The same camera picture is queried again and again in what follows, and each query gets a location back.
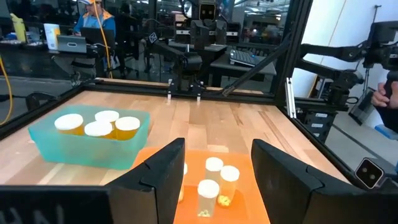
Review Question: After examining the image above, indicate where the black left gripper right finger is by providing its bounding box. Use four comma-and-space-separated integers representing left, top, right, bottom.
251, 139, 355, 224

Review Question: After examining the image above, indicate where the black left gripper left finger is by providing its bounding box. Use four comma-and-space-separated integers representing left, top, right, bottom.
104, 138, 187, 224

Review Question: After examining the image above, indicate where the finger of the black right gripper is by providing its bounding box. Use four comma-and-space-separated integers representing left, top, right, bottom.
190, 20, 210, 51
216, 20, 228, 45

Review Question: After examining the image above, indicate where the small amber pill bottle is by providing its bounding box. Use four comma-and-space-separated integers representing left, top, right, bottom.
216, 165, 241, 208

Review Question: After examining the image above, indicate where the small green pill bottle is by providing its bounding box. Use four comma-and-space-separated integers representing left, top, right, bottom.
197, 179, 221, 218
205, 156, 224, 184

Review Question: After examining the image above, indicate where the large orange pill bottle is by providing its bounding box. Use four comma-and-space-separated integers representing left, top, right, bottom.
114, 116, 141, 141
53, 113, 85, 136
94, 110, 120, 124
83, 120, 114, 139

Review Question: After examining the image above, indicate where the orange translucent plastic bin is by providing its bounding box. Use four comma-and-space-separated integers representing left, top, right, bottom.
132, 146, 271, 224

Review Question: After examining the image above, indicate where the teal translucent plastic bin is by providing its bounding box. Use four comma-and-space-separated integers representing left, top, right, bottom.
27, 104, 151, 171

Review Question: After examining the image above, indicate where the black keyboard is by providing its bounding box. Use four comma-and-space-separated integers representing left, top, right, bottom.
229, 49, 259, 68

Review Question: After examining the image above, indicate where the black control box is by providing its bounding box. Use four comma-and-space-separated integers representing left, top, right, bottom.
303, 108, 338, 146

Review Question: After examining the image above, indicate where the black laptop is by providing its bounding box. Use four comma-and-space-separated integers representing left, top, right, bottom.
80, 27, 108, 47

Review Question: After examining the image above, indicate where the person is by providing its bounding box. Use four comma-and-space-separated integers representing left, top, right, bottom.
73, 0, 118, 38

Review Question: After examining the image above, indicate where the black panel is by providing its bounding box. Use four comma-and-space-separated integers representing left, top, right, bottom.
348, 88, 376, 125

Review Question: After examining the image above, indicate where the grey laptop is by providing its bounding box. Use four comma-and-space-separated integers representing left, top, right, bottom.
57, 34, 88, 54

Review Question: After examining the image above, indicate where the person's hand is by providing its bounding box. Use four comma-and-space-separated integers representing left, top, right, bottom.
371, 81, 398, 110

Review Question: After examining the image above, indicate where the white box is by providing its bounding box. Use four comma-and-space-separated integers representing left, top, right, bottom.
43, 23, 62, 50

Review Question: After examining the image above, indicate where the black work desk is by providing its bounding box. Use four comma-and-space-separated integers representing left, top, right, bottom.
0, 40, 100, 78

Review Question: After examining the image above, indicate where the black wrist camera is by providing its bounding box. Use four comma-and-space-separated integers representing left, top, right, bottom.
198, 2, 217, 20

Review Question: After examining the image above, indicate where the black metal table frame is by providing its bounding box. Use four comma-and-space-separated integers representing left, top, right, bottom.
0, 0, 379, 190

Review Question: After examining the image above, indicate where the silver aluminium bracket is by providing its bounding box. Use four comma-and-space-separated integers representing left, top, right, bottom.
285, 77, 297, 119

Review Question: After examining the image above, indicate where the black depth camera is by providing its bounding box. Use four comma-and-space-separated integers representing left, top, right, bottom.
354, 157, 386, 190

